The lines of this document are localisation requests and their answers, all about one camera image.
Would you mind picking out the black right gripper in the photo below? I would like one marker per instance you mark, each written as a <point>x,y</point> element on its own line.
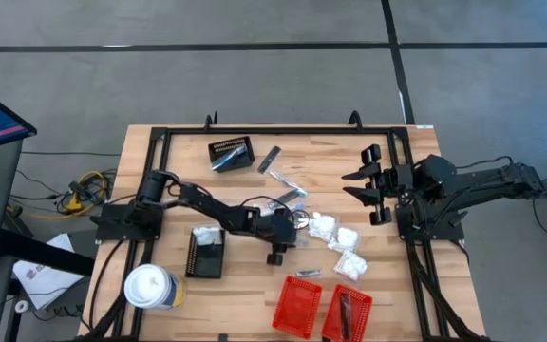
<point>397,183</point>

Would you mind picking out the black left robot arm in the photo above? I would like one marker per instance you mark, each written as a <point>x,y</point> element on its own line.
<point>207,204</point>

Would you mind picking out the black aluminium table frame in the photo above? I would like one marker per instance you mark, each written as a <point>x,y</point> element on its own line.
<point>278,130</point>

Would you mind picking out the white-lidded wipes canister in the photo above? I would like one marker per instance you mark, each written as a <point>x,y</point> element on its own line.
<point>150,285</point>

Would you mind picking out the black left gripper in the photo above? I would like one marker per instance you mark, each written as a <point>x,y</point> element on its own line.
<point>269,225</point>

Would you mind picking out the small white packet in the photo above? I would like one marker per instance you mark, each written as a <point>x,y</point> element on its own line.
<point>303,241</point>

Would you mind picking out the black desk beam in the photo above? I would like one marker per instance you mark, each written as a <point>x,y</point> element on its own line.
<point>41,252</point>

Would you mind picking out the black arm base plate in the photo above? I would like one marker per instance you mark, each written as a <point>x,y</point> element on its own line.
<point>112,228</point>
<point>449,233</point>

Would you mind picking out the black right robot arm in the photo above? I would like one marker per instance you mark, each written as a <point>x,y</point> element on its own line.
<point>482,183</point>

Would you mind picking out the red plastic slotted basket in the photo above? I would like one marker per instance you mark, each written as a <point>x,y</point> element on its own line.
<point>297,306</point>
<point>361,313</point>

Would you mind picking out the white table label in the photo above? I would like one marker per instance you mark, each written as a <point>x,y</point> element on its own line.
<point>424,126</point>

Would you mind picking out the black plastic slotted basket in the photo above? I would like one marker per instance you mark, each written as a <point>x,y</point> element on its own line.
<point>207,263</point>
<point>250,159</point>

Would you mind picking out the white paper sheet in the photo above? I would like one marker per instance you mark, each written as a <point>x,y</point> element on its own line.
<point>41,285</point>

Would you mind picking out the black power adapter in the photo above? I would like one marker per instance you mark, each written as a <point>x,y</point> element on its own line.
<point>81,191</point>

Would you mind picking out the clear vanity kit bag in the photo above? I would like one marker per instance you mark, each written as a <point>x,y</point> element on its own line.
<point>351,264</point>
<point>207,236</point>
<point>322,225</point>
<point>345,239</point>

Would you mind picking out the white tape roll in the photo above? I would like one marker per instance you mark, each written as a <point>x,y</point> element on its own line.
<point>16,307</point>

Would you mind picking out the blue white toothbrush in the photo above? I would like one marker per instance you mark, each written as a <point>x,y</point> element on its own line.
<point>288,183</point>
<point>228,159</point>

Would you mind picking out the black table clamp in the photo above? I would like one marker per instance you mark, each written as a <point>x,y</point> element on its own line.
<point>356,119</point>
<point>214,121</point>

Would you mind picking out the silver wrapped nail pack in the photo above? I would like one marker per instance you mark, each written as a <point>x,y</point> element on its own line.
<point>309,273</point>

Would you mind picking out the small table-edge camera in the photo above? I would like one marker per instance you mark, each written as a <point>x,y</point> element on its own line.
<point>223,338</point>

